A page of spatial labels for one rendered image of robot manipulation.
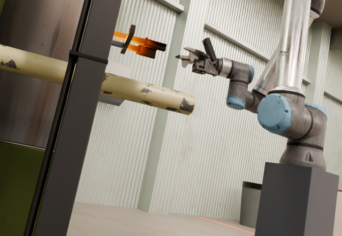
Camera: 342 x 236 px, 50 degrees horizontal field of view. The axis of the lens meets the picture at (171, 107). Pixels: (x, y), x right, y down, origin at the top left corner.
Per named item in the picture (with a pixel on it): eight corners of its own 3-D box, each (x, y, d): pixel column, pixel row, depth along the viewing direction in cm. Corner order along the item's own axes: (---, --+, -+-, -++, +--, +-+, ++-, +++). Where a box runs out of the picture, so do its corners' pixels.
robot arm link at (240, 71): (254, 83, 169) (257, 63, 171) (229, 77, 167) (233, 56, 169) (245, 87, 178) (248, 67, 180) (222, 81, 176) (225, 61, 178)
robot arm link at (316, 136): (330, 150, 155) (335, 110, 158) (309, 142, 145) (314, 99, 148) (298, 147, 167) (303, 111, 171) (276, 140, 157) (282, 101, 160)
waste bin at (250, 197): (250, 224, 525) (255, 183, 535) (277, 231, 489) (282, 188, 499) (229, 221, 497) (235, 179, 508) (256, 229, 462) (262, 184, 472)
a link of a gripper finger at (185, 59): (173, 66, 174) (191, 67, 170) (175, 54, 175) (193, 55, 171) (175, 68, 177) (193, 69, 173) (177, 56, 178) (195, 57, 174)
